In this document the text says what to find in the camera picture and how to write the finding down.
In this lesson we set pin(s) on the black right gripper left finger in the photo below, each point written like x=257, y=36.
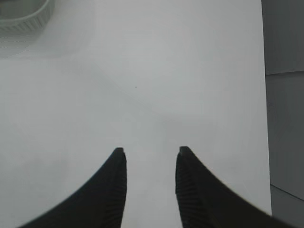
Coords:
x=99, y=203

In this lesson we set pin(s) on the green woven plastic basket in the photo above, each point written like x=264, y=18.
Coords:
x=22, y=16

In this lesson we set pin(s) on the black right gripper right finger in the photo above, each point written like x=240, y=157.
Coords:
x=206, y=202

